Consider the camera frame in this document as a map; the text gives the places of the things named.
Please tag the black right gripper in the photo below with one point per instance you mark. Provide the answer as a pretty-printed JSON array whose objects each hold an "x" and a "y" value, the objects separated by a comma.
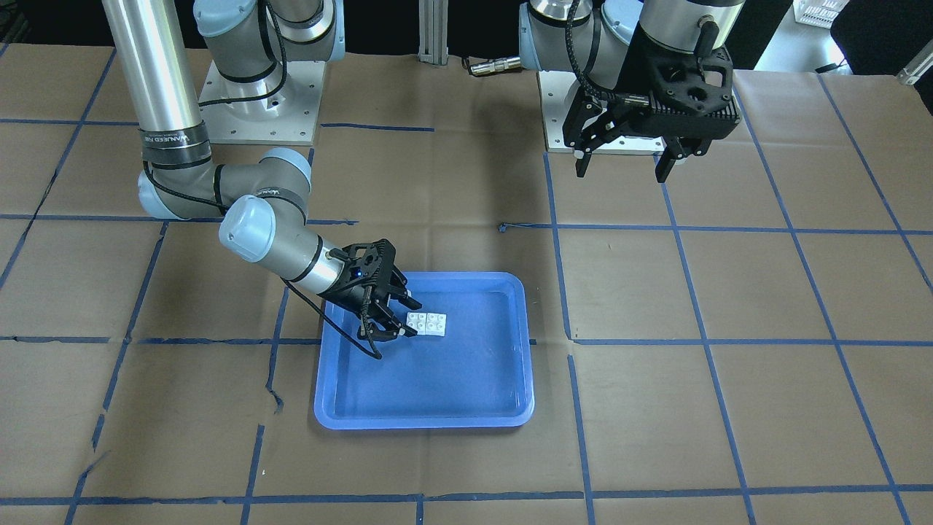
[{"x": 355, "y": 294}]

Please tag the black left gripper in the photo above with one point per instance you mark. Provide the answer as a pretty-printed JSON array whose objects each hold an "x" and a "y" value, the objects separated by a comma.
[{"x": 643, "y": 69}]

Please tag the white block with studs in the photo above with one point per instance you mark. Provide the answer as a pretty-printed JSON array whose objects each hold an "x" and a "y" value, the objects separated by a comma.
[{"x": 417, "y": 322}]

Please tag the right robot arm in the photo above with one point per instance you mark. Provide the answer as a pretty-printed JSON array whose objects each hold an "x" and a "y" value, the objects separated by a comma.
[{"x": 263, "y": 206}]

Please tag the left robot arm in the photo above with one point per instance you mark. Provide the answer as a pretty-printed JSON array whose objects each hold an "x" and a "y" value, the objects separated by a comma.
[{"x": 591, "y": 40}]

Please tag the blue plastic tray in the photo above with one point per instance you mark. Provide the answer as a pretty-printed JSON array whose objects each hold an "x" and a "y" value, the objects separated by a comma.
[{"x": 478, "y": 374}]

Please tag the white storage basket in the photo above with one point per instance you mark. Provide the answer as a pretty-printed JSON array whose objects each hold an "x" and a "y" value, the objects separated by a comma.
[{"x": 820, "y": 14}]

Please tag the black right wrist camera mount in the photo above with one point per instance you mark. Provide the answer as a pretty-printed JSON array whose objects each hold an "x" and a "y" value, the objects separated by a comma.
[{"x": 364, "y": 264}]

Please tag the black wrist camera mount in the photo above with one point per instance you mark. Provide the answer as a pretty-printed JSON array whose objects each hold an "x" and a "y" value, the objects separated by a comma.
[
  {"x": 364, "y": 264},
  {"x": 689, "y": 98}
]

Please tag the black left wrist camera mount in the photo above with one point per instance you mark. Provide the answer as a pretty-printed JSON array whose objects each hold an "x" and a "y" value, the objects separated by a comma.
[{"x": 689, "y": 98}]

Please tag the metal cable connector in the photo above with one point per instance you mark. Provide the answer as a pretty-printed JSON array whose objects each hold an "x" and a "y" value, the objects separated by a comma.
[{"x": 495, "y": 66}]

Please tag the aluminium frame post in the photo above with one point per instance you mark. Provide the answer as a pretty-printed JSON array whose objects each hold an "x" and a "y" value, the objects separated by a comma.
[{"x": 433, "y": 32}]

